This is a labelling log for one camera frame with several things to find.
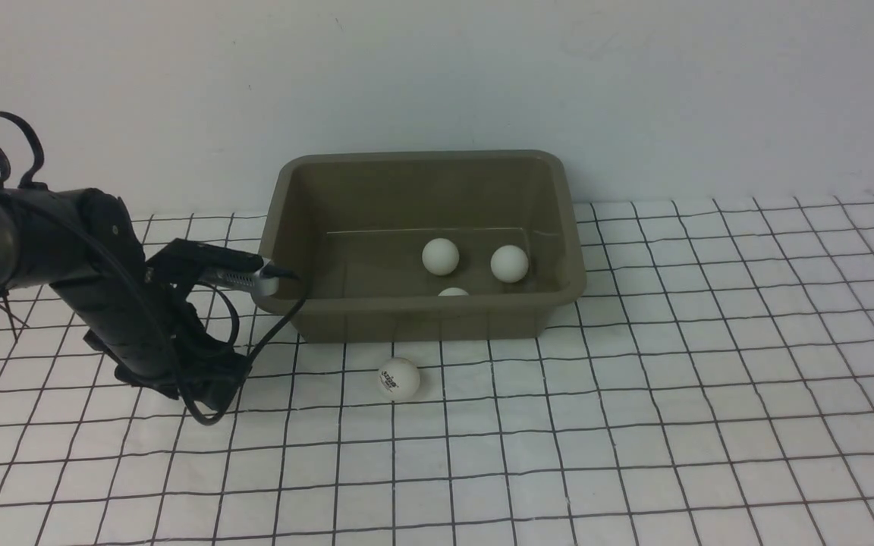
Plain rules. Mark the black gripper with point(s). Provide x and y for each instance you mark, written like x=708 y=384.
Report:
x=148 y=329

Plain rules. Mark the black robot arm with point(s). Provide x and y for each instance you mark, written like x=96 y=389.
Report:
x=83 y=246

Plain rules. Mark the white grid tablecloth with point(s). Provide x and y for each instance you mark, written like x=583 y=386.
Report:
x=713 y=386

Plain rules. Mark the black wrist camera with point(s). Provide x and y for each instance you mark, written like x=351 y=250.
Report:
x=187 y=263

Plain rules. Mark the white ball with logo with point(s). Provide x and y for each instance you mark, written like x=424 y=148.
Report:
x=398 y=379

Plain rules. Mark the olive plastic bin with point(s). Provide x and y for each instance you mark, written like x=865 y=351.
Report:
x=353 y=227

